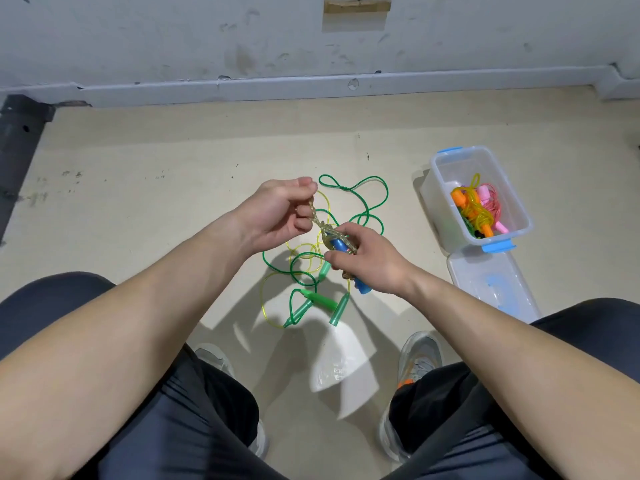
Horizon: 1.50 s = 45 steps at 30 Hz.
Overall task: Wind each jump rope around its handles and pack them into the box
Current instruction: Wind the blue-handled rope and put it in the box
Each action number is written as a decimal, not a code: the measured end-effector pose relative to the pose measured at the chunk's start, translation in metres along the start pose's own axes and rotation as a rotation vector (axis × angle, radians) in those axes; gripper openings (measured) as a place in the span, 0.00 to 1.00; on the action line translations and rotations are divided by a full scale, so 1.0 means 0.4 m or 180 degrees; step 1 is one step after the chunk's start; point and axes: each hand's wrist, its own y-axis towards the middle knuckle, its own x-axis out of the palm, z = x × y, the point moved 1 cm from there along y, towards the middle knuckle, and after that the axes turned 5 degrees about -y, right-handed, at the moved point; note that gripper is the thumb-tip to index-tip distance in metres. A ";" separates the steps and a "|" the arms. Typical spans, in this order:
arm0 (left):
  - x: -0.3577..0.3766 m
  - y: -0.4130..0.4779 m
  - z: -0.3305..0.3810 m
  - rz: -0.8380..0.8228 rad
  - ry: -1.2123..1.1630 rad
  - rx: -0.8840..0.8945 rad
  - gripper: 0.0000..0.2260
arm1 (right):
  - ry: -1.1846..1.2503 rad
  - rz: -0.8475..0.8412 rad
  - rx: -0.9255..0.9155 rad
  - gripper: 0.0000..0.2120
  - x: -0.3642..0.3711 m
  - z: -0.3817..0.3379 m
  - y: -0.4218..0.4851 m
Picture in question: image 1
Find person's right hand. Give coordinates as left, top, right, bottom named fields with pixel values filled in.
left=323, top=223, right=418, bottom=300

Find person's left hand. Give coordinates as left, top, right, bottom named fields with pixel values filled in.
left=230, top=177, right=319, bottom=259

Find blue handled glitter skipping rope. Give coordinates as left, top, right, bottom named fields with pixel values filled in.
left=305, top=199, right=373, bottom=296

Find pile of colourful jump ropes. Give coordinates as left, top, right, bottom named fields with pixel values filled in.
left=260, top=173, right=391, bottom=331

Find orange handled yellow skipping rope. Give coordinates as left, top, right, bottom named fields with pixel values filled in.
left=450, top=173, right=497, bottom=240

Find clear storage box blue latches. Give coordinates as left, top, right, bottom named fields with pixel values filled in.
left=418, top=145, right=534, bottom=256

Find pink skipping rope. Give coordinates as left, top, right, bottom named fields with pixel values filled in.
left=475, top=183, right=511, bottom=236

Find person's right forearm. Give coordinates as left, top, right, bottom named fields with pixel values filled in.
left=395, top=273, right=640, bottom=480

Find person's left forearm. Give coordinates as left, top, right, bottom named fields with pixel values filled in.
left=0, top=219, right=251, bottom=480

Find clear plastic box lid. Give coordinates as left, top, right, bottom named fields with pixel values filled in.
left=447, top=247, right=543, bottom=324

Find grey right shoe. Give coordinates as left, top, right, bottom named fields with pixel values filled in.
left=378, top=331, right=445, bottom=464

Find grey shoe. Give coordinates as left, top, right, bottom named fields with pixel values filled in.
left=195, top=341, right=269, bottom=458
left=378, top=331, right=445, bottom=464

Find grey left shoe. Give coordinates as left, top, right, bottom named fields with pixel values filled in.
left=195, top=341, right=269, bottom=458

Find black shorts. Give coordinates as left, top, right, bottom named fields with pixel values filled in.
left=0, top=271, right=640, bottom=480

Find small wooden wall block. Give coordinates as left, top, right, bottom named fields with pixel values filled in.
left=323, top=0, right=393, bottom=17

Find black metal rack frame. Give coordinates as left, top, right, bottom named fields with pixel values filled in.
left=0, top=95, right=56, bottom=246

